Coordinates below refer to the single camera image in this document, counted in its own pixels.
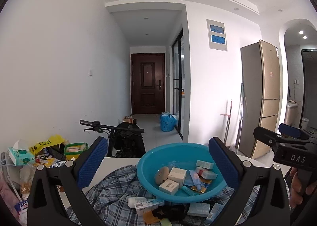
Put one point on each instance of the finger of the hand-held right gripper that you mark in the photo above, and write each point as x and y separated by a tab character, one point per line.
288	129
265	136

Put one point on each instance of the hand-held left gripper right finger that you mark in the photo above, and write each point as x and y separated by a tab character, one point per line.
225	165

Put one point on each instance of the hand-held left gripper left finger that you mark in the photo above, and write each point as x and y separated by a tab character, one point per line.
91	164

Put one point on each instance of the long teal box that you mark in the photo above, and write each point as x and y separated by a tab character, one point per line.
205	164

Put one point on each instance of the small orange sachet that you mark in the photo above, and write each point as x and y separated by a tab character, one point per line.
205	186

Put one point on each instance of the blue and pink tube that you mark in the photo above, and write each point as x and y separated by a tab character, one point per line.
195	178

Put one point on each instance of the small teal tube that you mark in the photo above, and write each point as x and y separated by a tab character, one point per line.
187	190

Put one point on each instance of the blue plastic basin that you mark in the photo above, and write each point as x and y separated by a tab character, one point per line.
153	161

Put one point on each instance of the person's right hand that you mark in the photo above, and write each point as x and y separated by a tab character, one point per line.
293	191

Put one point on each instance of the beige sink cabinet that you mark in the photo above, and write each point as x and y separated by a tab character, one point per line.
291	114

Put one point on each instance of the red and white box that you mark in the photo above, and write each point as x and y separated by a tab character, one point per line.
208	174

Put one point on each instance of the green-lidded container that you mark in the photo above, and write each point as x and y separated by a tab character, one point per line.
74	149

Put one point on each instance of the black bicycle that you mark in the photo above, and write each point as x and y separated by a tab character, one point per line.
110	141

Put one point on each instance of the gold refrigerator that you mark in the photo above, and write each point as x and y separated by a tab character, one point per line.
268	107

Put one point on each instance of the blue patterned ceramic bowl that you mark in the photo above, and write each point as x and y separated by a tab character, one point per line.
58	164

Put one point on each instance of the blue plaid cloth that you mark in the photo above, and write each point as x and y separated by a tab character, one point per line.
111	191

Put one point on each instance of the small blue packet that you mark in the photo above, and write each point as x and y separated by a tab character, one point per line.
187	181

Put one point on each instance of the black bicycle bag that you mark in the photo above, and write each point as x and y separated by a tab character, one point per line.
128	144

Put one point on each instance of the yellow plastic bag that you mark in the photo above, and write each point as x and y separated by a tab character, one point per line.
53	140

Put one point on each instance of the blue box with barcode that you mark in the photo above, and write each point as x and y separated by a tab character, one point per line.
216	210

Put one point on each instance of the cream square box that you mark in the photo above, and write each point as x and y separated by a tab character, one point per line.
177	174

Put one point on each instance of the light blue box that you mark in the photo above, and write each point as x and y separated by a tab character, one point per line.
198	210

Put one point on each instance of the white box with barcode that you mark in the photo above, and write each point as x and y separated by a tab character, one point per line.
168	186

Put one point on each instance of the black pouch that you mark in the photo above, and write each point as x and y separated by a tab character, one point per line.
179	212

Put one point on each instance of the clear plastic bag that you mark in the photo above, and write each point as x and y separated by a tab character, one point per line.
26	181

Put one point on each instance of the white box blue print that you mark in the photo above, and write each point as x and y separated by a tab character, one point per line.
148	206

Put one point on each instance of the green tissue pack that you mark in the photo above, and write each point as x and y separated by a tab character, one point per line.
21	156

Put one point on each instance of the blue plastic bag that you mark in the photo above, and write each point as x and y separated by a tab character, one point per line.
168	123

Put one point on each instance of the orange card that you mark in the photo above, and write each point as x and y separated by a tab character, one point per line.
149	218

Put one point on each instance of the black scrunchie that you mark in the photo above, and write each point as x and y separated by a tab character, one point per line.
161	212

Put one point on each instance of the white and blue packet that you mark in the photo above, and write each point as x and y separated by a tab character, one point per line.
22	206

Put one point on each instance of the light green tube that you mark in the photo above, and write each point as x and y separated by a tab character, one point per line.
164	223

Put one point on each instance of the brown entrance door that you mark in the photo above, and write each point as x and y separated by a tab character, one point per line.
148	97

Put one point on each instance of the pink cloth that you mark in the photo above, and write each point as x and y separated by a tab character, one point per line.
7	191

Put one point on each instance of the black-framed glass door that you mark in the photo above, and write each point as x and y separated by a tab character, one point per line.
177	79

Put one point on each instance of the white light switch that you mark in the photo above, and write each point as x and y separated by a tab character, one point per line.
90	73

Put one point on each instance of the wall electrical panel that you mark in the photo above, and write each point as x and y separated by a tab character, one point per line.
217	33

